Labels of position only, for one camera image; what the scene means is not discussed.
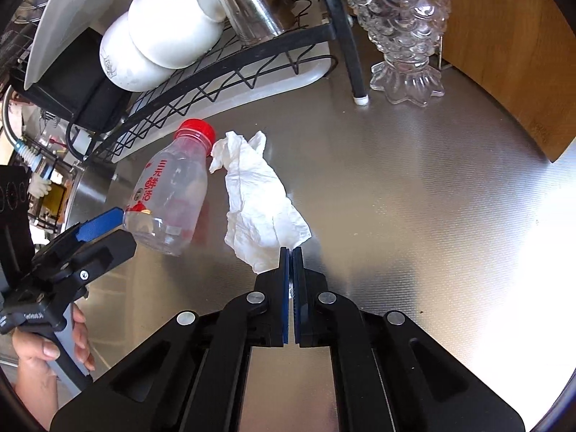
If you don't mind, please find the person's left hand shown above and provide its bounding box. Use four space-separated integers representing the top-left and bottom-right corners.
12 303 96 374

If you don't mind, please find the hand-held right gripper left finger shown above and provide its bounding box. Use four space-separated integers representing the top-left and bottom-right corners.
49 247 295 432

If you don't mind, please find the steel faucet with filter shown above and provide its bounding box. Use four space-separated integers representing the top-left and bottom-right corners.
1 96 51 181

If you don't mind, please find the person's left forearm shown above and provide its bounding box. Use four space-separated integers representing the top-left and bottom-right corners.
13 364 60 429

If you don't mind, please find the black pan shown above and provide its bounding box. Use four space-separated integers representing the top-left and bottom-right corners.
17 26 132 135

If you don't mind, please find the white bowl gold line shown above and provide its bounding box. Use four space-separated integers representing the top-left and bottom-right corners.
127 0 228 71

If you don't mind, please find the stainless steel cup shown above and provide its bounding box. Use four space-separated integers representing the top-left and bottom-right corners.
216 0 301 46

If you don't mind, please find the orange packet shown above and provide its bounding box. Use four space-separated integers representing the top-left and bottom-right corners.
42 182 71 220

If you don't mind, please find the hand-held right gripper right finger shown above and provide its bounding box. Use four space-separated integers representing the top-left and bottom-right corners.
292 247 526 432

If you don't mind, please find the white tissue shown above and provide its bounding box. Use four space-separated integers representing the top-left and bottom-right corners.
209 130 312 275

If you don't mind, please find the black wire dish rack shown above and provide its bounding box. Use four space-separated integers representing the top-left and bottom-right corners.
0 0 370 166

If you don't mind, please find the white bowl grey print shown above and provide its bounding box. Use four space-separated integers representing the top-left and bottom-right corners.
98 11 181 93

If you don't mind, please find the white drip tray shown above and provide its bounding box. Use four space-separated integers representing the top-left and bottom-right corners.
23 0 91 91
112 56 340 163

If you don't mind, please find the fish-shaped glass utensil holder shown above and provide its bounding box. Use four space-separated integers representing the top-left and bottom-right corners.
332 0 453 108

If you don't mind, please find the wooden cutting board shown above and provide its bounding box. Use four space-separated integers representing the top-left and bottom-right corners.
437 0 576 163

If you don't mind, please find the clear plastic bottle red cap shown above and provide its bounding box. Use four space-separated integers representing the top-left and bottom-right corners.
122 118 217 257

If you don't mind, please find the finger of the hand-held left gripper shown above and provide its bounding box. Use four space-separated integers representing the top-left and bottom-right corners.
49 229 138 294
42 206 125 258

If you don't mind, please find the white glove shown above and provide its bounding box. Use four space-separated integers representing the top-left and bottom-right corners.
28 175 52 199

